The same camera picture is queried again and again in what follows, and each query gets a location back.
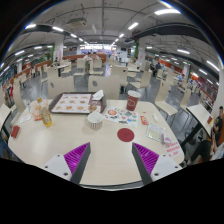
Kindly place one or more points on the white paper receipt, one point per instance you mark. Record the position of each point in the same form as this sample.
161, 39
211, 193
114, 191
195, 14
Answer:
25, 119

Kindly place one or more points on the white paper napkin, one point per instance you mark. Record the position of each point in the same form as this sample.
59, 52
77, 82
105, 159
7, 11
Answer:
98, 95

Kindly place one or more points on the red sauce packet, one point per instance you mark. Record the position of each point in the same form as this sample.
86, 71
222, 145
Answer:
144, 120

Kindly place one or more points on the crumpled white tissue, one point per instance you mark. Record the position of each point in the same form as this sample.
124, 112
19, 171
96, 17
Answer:
155, 117

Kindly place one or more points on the crumpled food wrapper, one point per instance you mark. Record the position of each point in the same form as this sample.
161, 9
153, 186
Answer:
35, 110

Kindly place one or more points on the small red card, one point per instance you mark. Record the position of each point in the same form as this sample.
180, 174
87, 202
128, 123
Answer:
15, 131

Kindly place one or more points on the white neighbouring table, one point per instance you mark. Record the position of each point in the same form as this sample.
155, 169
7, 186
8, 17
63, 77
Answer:
200, 115
3, 115

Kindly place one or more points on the flat round red coaster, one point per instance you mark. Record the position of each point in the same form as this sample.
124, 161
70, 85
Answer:
125, 134

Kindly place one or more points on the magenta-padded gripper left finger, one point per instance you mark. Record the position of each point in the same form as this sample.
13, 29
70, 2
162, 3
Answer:
75, 158

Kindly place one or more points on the white red-printed table label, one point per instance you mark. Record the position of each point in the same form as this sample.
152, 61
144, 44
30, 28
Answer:
174, 149

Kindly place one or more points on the person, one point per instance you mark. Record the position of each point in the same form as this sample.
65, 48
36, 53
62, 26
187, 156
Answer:
218, 125
218, 151

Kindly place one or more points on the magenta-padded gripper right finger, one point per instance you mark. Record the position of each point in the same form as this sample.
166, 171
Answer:
148, 159

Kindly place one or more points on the small red table sign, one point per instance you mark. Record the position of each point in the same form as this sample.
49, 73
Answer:
210, 119

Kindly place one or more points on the printed paper tray liner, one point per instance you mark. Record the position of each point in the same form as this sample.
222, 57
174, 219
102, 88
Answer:
71, 101

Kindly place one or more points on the group of ceiling lights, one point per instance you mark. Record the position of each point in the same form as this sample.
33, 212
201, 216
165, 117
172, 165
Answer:
166, 11

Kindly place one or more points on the red paper cup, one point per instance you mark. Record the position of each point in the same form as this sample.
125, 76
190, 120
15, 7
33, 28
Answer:
132, 101

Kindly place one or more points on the clear yellow-capped drink bottle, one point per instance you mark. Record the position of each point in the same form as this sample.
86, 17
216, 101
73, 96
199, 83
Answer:
46, 118

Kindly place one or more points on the ceiling air conditioner unit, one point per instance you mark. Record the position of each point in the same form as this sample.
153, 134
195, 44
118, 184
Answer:
77, 22

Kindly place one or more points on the group of beige chairs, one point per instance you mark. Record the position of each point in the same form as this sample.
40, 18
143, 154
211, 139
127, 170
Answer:
80, 63

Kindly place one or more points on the white ribbed paper cup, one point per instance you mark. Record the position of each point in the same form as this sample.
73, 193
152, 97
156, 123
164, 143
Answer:
95, 121

